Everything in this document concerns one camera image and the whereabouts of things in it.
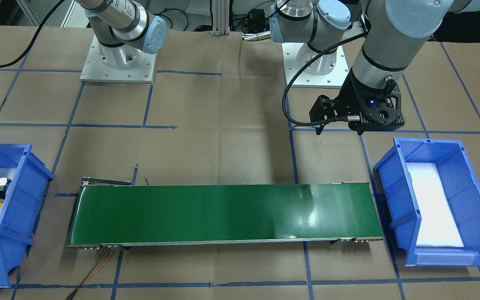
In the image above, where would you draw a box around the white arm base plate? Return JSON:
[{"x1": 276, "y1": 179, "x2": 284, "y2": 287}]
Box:
[{"x1": 282, "y1": 42, "x2": 348, "y2": 89}]

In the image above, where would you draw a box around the blue bin far end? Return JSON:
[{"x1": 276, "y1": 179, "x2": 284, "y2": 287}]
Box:
[{"x1": 0, "y1": 144, "x2": 53, "y2": 288}]

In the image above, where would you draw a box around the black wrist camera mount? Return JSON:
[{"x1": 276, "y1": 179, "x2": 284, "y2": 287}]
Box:
[{"x1": 309, "y1": 95, "x2": 348, "y2": 122}]

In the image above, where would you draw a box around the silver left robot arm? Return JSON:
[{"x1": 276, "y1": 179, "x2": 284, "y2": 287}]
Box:
[{"x1": 269, "y1": 0, "x2": 480, "y2": 135}]

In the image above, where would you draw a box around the aluminium frame post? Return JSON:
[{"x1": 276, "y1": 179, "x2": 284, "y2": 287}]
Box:
[{"x1": 210, "y1": 0, "x2": 232, "y2": 36}]

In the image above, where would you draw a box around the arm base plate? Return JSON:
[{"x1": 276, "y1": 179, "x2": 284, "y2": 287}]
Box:
[{"x1": 80, "y1": 36, "x2": 156, "y2": 84}]

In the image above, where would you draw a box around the blue bin near left arm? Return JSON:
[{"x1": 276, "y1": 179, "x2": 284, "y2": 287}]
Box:
[{"x1": 375, "y1": 137, "x2": 480, "y2": 267}]

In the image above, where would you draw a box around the white foam pad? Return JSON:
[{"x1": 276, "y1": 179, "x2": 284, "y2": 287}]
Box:
[{"x1": 406, "y1": 162, "x2": 464, "y2": 248}]

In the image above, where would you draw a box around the green conveyor belt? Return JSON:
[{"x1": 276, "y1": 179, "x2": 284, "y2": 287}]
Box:
[{"x1": 67, "y1": 182, "x2": 384, "y2": 248}]

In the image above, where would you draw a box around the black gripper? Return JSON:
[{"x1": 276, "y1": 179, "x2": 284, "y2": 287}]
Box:
[{"x1": 334, "y1": 72, "x2": 405, "y2": 135}]

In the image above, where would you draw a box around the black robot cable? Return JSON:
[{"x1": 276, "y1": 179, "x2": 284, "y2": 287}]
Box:
[{"x1": 282, "y1": 33, "x2": 368, "y2": 127}]

